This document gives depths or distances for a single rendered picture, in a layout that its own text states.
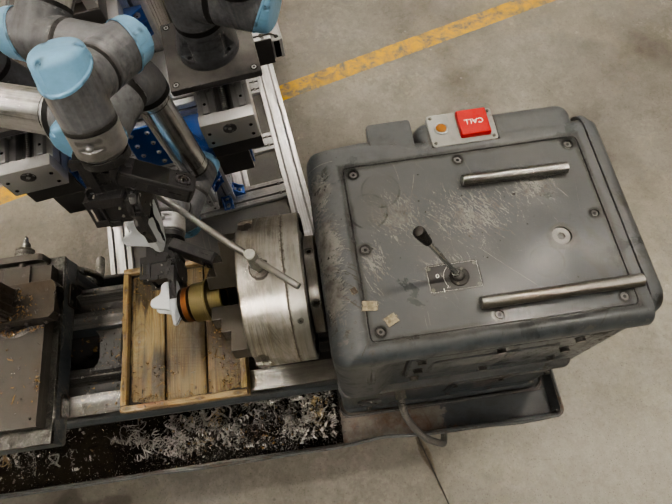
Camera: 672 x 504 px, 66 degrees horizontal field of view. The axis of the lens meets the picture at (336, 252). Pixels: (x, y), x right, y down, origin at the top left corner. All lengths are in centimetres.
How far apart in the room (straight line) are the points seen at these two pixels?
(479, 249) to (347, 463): 133
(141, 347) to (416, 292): 74
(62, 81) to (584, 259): 86
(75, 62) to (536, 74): 251
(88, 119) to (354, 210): 48
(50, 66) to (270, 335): 56
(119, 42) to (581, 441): 201
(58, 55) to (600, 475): 212
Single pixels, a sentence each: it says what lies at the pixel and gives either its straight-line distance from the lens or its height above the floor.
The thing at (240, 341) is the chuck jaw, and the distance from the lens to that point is 107.
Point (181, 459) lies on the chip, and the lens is 167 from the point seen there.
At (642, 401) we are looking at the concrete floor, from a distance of 240.
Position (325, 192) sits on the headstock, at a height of 125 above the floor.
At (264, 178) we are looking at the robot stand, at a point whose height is 21.
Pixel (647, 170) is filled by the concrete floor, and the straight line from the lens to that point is 283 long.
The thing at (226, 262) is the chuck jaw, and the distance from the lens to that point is 108.
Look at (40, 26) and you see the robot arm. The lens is 90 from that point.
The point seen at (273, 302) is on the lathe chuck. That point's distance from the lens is 97.
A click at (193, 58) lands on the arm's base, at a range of 137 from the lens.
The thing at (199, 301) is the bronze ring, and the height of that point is 112.
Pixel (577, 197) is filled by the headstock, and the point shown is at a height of 126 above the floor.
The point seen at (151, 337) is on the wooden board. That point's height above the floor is 88.
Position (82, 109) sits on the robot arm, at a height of 160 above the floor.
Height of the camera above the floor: 213
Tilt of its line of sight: 67 degrees down
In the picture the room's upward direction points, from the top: 7 degrees counter-clockwise
